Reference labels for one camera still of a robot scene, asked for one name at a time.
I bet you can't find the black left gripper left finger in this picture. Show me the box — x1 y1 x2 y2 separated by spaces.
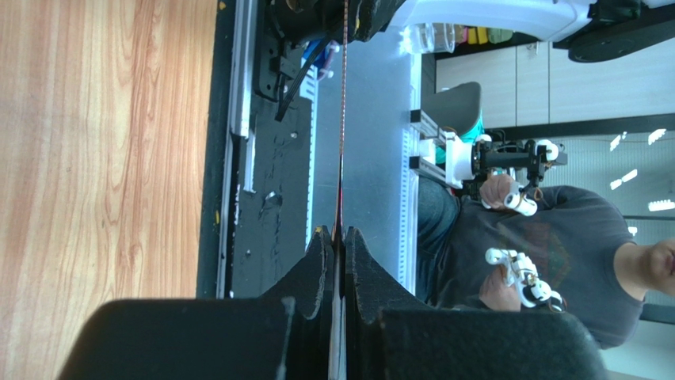
261 226 334 379

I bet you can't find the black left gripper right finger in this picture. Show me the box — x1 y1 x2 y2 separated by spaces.
345 227 429 379

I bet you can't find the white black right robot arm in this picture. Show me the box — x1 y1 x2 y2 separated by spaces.
264 0 674 63

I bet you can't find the operator right hand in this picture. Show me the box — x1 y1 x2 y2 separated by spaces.
479 266 521 312

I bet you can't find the operator left hand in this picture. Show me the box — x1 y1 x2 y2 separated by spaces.
479 174 516 210

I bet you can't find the seated person grey shirt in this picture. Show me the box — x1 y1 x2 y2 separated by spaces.
415 178 674 349

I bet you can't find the clear plastic cup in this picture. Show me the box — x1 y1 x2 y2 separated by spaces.
401 23 462 55

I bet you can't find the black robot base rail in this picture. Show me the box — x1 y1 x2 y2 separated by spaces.
196 1 340 298

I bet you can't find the white teleoperation handle near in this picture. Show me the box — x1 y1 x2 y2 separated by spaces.
485 248 566 313

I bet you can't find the white black teleoperation handle far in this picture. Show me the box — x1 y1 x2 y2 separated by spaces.
445 132 568 216

